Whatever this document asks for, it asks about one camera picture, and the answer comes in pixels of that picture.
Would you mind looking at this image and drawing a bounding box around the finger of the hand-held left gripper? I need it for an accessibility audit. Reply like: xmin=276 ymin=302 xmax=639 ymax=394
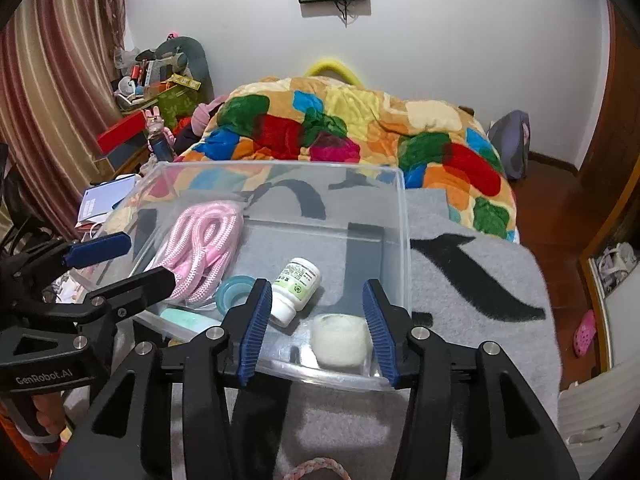
xmin=12 ymin=266 xmax=177 ymax=327
xmin=0 ymin=232 xmax=132 ymax=302

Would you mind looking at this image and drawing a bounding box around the striped pink curtain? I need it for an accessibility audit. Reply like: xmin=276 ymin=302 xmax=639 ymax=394
xmin=0 ymin=0 xmax=127 ymax=242

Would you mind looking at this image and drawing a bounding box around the pink clog shoe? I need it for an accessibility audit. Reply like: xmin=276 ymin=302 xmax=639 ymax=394
xmin=572 ymin=308 xmax=598 ymax=358

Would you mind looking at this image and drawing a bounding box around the pink white rope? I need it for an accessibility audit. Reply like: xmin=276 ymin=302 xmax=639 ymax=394
xmin=149 ymin=203 xmax=246 ymax=307

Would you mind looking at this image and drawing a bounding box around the pink knitted hat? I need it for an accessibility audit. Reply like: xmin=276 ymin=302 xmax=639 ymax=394
xmin=192 ymin=94 xmax=229 ymax=136

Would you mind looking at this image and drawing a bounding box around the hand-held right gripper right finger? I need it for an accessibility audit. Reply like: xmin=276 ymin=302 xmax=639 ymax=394
xmin=362 ymin=279 xmax=581 ymax=480

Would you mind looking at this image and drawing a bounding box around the white ribbed plastic basket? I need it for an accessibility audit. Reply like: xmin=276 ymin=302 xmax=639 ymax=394
xmin=557 ymin=354 xmax=640 ymax=480

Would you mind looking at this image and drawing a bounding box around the white blue booklet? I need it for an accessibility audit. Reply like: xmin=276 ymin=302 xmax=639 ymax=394
xmin=77 ymin=173 xmax=141 ymax=226

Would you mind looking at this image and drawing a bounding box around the white medicine bottle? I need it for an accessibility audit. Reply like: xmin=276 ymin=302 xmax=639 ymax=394
xmin=268 ymin=257 xmax=322 ymax=329

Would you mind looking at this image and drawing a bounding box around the red flat box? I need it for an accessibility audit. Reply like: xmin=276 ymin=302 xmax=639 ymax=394
xmin=96 ymin=111 xmax=149 ymax=155

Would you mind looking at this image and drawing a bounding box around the clear plastic storage box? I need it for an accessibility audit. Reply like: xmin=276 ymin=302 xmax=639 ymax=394
xmin=104 ymin=160 xmax=414 ymax=394

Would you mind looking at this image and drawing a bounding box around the yellow patterned box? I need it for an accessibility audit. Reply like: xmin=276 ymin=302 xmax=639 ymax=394
xmin=167 ymin=73 xmax=202 ymax=91

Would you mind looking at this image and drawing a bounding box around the wooden cabinet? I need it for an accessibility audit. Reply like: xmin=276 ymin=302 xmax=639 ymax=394
xmin=574 ymin=0 xmax=640 ymax=377

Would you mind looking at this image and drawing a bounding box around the pink bunny toy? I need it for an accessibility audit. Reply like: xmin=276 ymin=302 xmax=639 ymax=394
xmin=143 ymin=107 xmax=174 ymax=142

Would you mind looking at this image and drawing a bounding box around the colourful patchwork quilt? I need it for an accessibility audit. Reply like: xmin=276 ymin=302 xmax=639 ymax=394
xmin=174 ymin=75 xmax=521 ymax=244

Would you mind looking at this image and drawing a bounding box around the teal tape roll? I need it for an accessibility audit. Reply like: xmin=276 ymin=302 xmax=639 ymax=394
xmin=215 ymin=274 xmax=259 ymax=319

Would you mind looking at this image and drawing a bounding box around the person's left hand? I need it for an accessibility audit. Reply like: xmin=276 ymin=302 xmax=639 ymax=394
xmin=31 ymin=394 xmax=69 ymax=437

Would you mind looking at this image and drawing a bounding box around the green patterned box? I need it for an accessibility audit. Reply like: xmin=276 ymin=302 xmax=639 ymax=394
xmin=144 ymin=84 xmax=199 ymax=131

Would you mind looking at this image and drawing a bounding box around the yellow curved cushion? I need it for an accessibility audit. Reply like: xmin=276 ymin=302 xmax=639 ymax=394
xmin=305 ymin=58 xmax=366 ymax=89

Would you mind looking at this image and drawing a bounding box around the grey black patterned blanket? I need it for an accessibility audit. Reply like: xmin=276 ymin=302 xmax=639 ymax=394
xmin=65 ymin=180 xmax=562 ymax=480

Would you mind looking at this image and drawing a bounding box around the light green tube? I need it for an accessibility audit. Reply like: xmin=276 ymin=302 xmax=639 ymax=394
xmin=159 ymin=307 xmax=224 ymax=334

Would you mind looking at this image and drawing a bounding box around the grey purple backpack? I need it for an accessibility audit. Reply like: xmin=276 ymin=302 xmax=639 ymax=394
xmin=487 ymin=109 xmax=531 ymax=182

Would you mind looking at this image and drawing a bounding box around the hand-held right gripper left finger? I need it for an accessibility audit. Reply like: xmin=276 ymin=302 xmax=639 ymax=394
xmin=50 ymin=277 xmax=294 ymax=480

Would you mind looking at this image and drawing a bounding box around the pink braided rope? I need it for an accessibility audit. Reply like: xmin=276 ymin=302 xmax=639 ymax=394
xmin=282 ymin=456 xmax=351 ymax=480

